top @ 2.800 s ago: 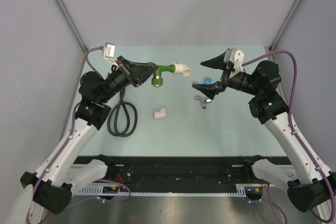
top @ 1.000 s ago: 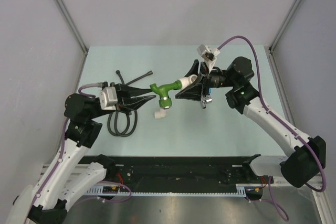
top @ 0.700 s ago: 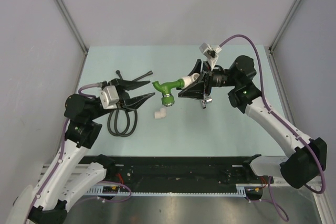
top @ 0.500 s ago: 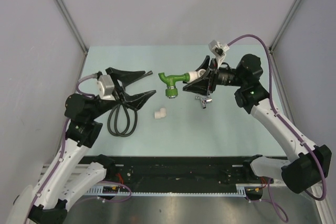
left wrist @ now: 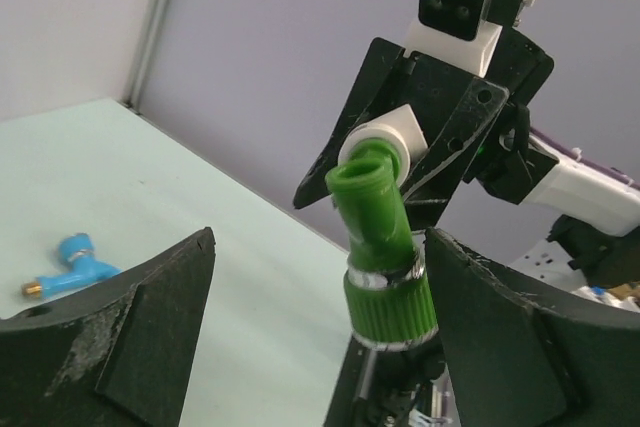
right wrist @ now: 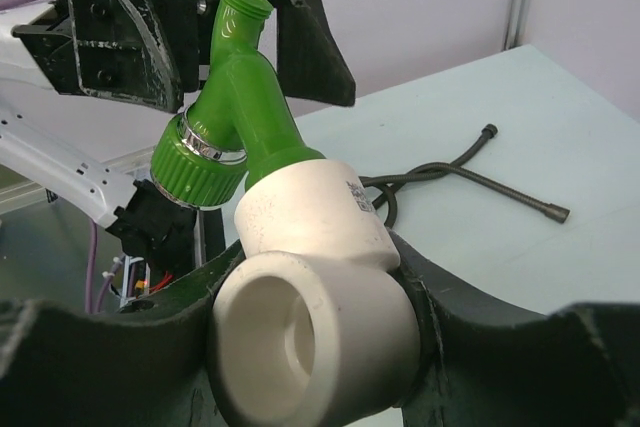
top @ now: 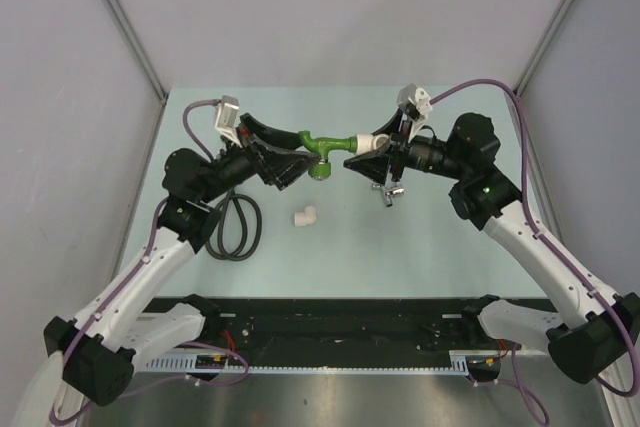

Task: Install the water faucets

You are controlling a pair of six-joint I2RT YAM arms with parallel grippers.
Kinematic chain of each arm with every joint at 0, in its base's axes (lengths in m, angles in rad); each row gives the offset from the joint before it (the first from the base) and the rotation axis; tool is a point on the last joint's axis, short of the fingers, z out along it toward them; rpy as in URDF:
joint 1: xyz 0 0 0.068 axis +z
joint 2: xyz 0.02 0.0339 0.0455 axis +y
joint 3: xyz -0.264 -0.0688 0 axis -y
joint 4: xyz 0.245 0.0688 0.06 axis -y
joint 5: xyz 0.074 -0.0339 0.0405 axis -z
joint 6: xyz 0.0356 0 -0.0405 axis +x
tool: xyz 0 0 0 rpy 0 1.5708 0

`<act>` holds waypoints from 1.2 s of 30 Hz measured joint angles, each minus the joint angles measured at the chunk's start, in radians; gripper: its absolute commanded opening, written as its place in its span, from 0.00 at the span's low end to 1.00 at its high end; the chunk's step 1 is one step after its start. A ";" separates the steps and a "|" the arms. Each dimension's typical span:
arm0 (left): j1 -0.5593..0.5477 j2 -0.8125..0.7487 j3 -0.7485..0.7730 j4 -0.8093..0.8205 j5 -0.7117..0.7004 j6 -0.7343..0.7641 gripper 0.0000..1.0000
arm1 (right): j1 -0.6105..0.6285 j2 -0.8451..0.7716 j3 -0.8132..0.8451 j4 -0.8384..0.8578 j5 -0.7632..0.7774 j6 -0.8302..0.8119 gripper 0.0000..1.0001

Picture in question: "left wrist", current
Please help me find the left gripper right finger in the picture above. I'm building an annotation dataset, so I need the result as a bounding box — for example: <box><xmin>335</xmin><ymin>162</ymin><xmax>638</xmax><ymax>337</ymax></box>
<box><xmin>425</xmin><ymin>229</ymin><xmax>639</xmax><ymax>427</ymax></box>

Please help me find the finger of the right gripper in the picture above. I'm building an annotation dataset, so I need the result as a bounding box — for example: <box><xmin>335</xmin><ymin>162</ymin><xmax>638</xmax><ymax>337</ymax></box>
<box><xmin>293</xmin><ymin>37</ymin><xmax>407</xmax><ymax>210</ymax></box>
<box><xmin>400</xmin><ymin>78</ymin><xmax>509</xmax><ymax>233</ymax></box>

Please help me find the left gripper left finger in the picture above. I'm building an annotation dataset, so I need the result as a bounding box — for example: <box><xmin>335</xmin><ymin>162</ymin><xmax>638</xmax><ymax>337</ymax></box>
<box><xmin>1</xmin><ymin>227</ymin><xmax>216</xmax><ymax>426</ymax></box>

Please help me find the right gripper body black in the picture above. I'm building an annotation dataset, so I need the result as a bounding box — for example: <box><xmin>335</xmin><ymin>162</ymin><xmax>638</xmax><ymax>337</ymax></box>
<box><xmin>397</xmin><ymin>29</ymin><xmax>555</xmax><ymax>182</ymax></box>

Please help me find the white straight pipe fitting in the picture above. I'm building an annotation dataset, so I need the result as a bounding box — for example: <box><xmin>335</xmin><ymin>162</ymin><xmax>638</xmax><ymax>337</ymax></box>
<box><xmin>338</xmin><ymin>104</ymin><xmax>429</xmax><ymax>186</ymax></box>

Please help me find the green plastic faucet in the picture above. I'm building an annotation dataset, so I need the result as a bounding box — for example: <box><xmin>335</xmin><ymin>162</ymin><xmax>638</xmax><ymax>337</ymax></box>
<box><xmin>325</xmin><ymin>139</ymin><xmax>438</xmax><ymax>352</ymax></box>

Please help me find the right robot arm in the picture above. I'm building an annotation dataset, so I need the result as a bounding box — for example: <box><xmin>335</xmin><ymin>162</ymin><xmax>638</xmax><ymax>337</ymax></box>
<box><xmin>293</xmin><ymin>22</ymin><xmax>639</xmax><ymax>288</ymax></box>

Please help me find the blue plastic faucet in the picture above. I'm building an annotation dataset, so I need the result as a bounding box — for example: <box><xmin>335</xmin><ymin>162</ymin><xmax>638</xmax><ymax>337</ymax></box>
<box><xmin>20</xmin><ymin>232</ymin><xmax>122</xmax><ymax>299</ymax></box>

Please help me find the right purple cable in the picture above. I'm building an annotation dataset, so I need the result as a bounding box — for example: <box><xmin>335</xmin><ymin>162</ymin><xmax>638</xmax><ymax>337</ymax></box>
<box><xmin>479</xmin><ymin>0</ymin><xmax>640</xmax><ymax>188</ymax></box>

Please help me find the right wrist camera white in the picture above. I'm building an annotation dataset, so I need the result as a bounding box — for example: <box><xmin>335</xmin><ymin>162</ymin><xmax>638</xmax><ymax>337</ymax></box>
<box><xmin>403</xmin><ymin>0</ymin><xmax>536</xmax><ymax>77</ymax></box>

